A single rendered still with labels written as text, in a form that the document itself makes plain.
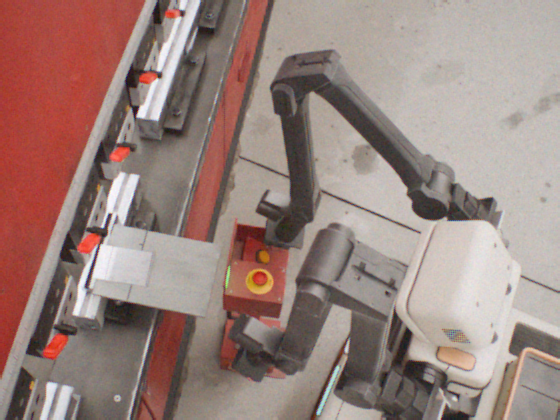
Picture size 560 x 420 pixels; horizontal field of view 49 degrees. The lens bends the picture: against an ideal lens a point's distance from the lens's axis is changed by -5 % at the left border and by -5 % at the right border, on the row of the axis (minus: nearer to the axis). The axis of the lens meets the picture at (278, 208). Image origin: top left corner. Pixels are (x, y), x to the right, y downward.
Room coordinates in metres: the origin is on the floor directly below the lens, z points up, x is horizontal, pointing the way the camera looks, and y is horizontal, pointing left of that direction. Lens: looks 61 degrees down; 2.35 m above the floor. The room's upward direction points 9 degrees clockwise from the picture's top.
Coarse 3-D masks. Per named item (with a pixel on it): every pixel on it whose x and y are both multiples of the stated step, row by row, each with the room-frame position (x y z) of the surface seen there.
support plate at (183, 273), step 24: (120, 240) 0.61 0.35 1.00; (168, 240) 0.63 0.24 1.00; (192, 240) 0.64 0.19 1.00; (168, 264) 0.57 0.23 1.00; (192, 264) 0.58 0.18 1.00; (216, 264) 0.59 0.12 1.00; (96, 288) 0.48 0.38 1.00; (120, 288) 0.49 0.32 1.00; (144, 288) 0.50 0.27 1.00; (168, 288) 0.51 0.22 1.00; (192, 288) 0.52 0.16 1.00; (192, 312) 0.46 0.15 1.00
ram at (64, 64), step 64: (0, 0) 0.51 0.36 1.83; (64, 0) 0.65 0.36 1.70; (128, 0) 0.88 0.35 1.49; (0, 64) 0.47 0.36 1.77; (64, 64) 0.60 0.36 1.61; (128, 64) 0.84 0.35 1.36; (0, 128) 0.42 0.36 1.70; (64, 128) 0.55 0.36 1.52; (0, 192) 0.36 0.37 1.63; (64, 192) 0.49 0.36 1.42; (0, 256) 0.30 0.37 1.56; (0, 320) 0.23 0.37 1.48
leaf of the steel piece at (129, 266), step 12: (120, 252) 0.57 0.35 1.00; (132, 252) 0.58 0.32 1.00; (144, 252) 0.58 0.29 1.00; (120, 264) 0.55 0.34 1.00; (132, 264) 0.55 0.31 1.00; (144, 264) 0.56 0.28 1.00; (108, 276) 0.51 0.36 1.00; (120, 276) 0.52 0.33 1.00; (132, 276) 0.52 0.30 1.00; (144, 276) 0.53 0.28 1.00
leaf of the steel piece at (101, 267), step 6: (102, 246) 0.58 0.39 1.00; (108, 246) 0.58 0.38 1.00; (102, 252) 0.57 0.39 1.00; (108, 252) 0.57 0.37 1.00; (102, 258) 0.55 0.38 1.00; (108, 258) 0.55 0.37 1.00; (96, 264) 0.54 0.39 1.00; (102, 264) 0.54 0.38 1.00; (96, 270) 0.52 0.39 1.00; (102, 270) 0.52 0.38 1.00; (96, 276) 0.51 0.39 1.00; (102, 276) 0.51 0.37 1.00
